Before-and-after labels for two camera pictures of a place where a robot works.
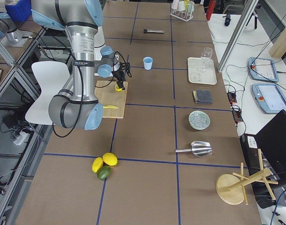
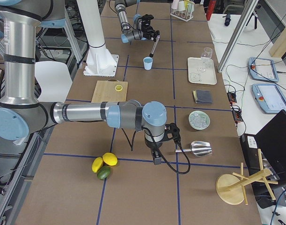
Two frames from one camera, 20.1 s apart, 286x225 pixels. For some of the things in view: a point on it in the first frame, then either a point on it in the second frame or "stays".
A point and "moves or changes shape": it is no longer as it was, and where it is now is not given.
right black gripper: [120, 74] -> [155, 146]
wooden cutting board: [113, 101] stays
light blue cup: [148, 63] stays
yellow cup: [186, 2] stays
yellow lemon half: [116, 87] stays
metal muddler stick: [147, 31] moves or changes shape
